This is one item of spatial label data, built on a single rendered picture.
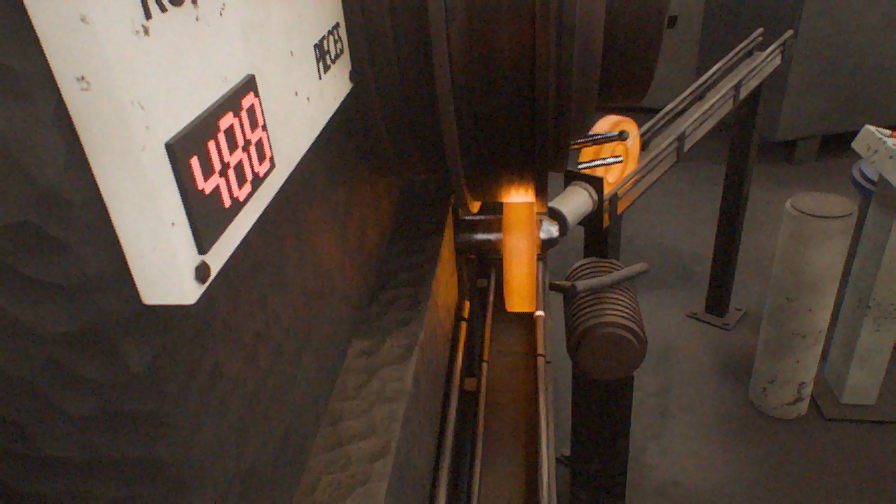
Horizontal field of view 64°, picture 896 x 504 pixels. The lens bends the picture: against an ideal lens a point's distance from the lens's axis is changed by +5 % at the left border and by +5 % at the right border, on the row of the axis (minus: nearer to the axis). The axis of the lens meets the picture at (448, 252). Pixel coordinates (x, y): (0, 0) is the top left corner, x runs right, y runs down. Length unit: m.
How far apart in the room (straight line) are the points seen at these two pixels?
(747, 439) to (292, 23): 1.51
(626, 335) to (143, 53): 0.96
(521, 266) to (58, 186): 0.51
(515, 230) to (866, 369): 1.25
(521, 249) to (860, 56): 2.39
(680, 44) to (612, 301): 2.35
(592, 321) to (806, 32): 1.89
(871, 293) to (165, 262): 1.57
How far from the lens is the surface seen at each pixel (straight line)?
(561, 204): 1.11
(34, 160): 0.25
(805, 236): 1.54
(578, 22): 0.51
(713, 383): 1.86
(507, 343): 0.86
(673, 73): 3.44
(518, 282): 0.70
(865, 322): 1.75
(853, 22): 2.92
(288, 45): 0.37
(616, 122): 1.19
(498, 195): 0.58
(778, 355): 1.70
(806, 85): 2.91
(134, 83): 0.24
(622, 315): 1.14
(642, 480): 1.61
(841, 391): 1.87
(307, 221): 0.44
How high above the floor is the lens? 1.20
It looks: 31 degrees down
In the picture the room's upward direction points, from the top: 5 degrees counter-clockwise
